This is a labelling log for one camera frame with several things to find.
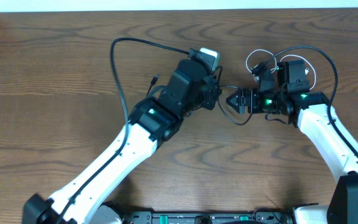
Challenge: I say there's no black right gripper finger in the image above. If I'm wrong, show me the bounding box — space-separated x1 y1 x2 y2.
226 98 246 114
226 89 244 101

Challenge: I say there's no white USB cable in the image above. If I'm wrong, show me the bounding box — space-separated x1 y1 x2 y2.
245 49 318 91

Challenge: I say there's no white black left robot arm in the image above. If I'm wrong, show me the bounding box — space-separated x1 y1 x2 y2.
22 76 219 223

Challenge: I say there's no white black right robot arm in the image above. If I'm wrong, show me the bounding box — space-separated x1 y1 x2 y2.
226 68 358 223

